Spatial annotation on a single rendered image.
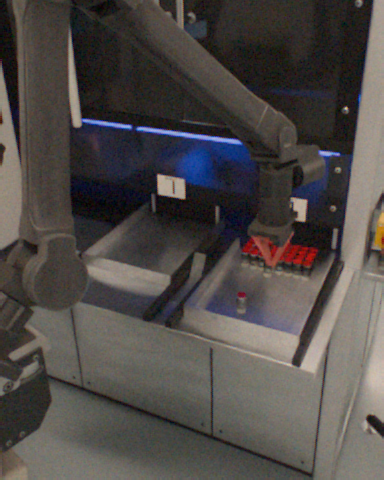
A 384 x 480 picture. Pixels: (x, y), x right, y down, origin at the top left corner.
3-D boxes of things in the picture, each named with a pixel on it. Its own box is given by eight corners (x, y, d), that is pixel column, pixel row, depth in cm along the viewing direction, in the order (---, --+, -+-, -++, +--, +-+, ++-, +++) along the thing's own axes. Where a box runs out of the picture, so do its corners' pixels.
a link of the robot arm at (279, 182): (253, 160, 93) (276, 170, 89) (281, 151, 97) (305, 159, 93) (252, 196, 97) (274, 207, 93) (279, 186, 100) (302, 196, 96)
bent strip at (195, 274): (195, 271, 137) (195, 251, 134) (206, 274, 136) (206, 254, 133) (170, 301, 126) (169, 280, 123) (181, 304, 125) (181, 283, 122)
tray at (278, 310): (238, 247, 148) (238, 236, 146) (333, 267, 138) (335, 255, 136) (184, 317, 121) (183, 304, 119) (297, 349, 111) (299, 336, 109)
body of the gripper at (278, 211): (298, 219, 102) (301, 184, 98) (281, 245, 94) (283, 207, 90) (265, 213, 104) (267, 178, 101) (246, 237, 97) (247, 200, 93)
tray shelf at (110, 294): (135, 214, 171) (134, 209, 170) (360, 261, 144) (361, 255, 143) (33, 294, 133) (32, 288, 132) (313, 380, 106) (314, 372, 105)
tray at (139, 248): (148, 211, 168) (147, 201, 167) (224, 227, 158) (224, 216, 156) (83, 264, 141) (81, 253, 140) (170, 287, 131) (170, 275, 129)
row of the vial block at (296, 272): (242, 262, 140) (243, 247, 138) (311, 277, 134) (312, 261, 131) (239, 266, 139) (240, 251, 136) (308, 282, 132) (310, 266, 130)
